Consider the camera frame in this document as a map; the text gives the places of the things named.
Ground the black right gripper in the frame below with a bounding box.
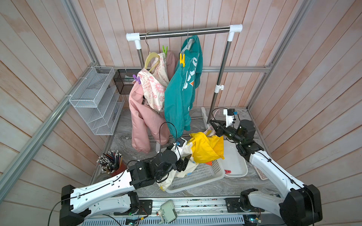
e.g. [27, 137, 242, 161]
[211, 120, 244, 147]

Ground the yellow jacket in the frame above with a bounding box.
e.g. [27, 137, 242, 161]
[189, 132, 224, 163]

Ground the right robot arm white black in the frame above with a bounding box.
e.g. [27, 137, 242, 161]
[210, 120, 323, 226]

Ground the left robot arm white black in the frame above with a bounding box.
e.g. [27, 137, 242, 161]
[59, 149, 192, 226]

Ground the yellow-green plastic hanger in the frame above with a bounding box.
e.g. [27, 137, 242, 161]
[144, 52, 160, 72]

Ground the white perforated laundry basket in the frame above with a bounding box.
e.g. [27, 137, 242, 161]
[166, 160, 225, 194]

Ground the white plastic tray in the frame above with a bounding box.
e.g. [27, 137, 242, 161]
[218, 140, 248, 178]

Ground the green sweatshirt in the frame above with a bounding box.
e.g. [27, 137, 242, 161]
[164, 35, 203, 139]

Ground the pink jacket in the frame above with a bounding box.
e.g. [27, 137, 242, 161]
[129, 82, 170, 153]

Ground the pink white calculator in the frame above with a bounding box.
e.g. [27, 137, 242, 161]
[253, 166, 268, 181]

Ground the red cup of pencils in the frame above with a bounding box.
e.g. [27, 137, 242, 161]
[97, 150, 126, 177]

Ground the yellow clothespin on green sweatshirt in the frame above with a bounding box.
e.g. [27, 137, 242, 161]
[179, 53, 186, 67]

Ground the floral pink white garment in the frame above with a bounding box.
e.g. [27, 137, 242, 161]
[138, 53, 170, 112]

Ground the purple clothespin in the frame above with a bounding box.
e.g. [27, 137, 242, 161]
[133, 74, 141, 85]

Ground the metal clothes rack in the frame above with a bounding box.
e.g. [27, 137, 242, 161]
[125, 24, 243, 147]

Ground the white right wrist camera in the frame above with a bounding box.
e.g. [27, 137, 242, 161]
[223, 108, 236, 128]

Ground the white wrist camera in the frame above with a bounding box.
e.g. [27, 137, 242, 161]
[223, 108, 236, 128]
[174, 137, 187, 155]

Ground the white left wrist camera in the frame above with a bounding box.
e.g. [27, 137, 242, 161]
[174, 137, 187, 155]

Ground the green-white box on rail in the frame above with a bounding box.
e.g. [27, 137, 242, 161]
[156, 200, 177, 224]

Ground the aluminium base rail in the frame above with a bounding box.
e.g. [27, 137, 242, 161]
[81, 195, 275, 226]

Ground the dark mesh wall basket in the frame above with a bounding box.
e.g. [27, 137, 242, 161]
[113, 69, 140, 95]

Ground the white wire mesh wall shelf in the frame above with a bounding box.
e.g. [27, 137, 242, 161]
[69, 66, 124, 136]

